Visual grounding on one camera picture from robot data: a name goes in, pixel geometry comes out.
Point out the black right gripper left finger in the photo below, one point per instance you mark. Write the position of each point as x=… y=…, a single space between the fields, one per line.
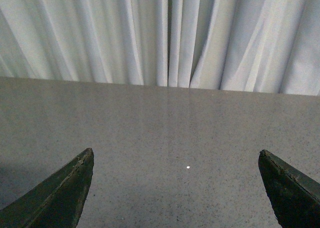
x=58 y=201

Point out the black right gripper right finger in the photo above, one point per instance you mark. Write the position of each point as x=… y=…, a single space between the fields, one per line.
x=294 y=196

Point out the white pleated curtain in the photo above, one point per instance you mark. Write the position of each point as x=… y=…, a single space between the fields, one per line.
x=270 y=46

